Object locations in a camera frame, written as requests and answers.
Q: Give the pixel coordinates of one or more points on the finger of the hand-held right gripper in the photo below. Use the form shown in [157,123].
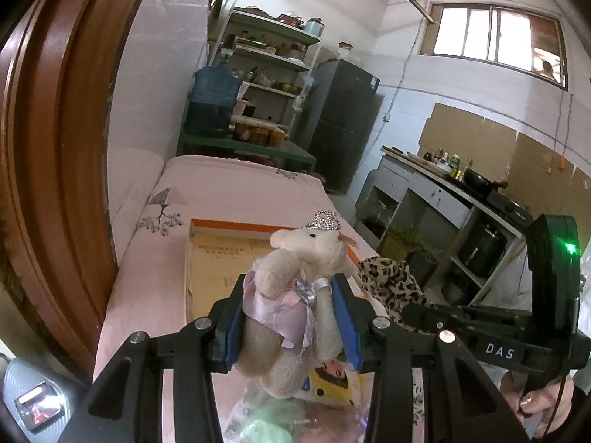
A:
[461,316]

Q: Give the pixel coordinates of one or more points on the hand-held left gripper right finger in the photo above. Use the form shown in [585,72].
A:
[347,327]

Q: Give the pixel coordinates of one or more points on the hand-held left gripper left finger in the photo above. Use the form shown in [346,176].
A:
[231,337]

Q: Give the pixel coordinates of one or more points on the yellow wet wipes packet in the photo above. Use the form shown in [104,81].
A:
[334,385]

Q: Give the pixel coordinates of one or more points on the leopard print cloth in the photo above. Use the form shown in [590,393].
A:
[388,281]

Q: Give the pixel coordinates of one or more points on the cardboard box with orange rim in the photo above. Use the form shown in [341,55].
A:
[217,258]

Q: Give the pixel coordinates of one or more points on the cream teddy bear purple dress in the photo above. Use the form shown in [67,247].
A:
[295,258]

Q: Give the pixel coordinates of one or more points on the person's right hand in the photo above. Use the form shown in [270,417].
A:
[540,406]

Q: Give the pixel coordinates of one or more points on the clear plastic bag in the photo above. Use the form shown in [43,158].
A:
[258,417]

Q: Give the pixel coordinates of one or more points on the black gas stove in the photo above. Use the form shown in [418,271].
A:
[505,207]

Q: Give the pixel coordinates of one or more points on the grey kitchen cabinet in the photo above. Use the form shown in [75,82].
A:
[425,203]

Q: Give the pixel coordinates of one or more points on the black wok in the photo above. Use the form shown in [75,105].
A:
[480,182]

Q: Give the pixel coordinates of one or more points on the group of condiment bottles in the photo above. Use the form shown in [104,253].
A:
[445,161]

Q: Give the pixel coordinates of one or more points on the green table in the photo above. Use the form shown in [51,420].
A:
[277,152]

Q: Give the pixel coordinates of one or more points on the dark grey refrigerator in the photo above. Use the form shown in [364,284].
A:
[341,120]

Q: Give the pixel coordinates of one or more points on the blue water jug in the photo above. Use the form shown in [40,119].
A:
[212,97]

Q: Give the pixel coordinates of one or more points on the brown wooden headboard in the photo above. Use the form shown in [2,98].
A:
[55,147]

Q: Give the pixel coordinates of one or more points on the barred window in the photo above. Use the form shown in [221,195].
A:
[489,32]

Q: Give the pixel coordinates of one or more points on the white shelf rack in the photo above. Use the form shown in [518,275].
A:
[272,50]

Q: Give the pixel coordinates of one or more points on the cardboard wall sheet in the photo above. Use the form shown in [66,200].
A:
[498,145]
[450,127]
[540,166]

